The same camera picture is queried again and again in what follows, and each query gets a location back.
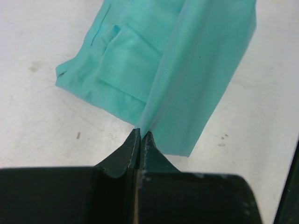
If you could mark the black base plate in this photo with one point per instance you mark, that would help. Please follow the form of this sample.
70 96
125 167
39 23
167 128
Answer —
288 209

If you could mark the teal t shirt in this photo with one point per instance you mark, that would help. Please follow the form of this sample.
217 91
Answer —
161 65

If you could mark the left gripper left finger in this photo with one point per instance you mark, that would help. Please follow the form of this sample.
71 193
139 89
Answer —
123 158

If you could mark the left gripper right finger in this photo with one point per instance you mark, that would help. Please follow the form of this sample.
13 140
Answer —
151 159

